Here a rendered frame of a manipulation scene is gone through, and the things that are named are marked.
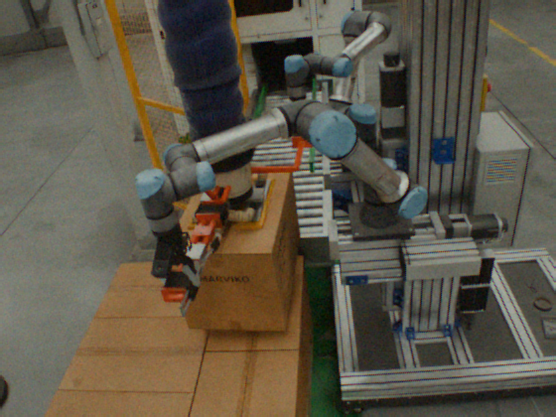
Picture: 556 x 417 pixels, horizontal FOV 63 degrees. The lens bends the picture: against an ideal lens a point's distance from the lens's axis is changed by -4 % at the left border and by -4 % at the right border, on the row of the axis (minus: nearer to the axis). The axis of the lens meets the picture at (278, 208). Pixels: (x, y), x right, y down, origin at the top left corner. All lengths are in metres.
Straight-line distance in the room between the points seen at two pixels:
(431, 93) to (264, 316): 1.01
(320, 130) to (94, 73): 2.01
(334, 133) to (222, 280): 0.75
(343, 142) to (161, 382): 1.23
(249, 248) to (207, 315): 0.38
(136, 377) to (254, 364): 0.49
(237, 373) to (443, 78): 1.34
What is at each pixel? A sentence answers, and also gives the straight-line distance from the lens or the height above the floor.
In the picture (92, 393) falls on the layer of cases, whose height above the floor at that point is 0.54.
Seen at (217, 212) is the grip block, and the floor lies 1.22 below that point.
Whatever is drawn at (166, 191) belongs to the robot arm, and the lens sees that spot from 1.17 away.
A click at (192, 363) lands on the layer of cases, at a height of 0.54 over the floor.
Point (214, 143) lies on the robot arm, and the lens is 1.30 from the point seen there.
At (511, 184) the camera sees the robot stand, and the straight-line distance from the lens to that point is 1.95.
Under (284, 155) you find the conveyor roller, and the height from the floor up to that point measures 0.55.
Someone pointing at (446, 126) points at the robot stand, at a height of 1.32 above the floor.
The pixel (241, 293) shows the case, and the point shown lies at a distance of 1.76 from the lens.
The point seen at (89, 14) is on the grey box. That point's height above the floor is 1.71.
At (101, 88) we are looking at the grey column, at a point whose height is 1.27.
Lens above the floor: 2.08
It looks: 34 degrees down
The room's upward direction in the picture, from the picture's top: 9 degrees counter-clockwise
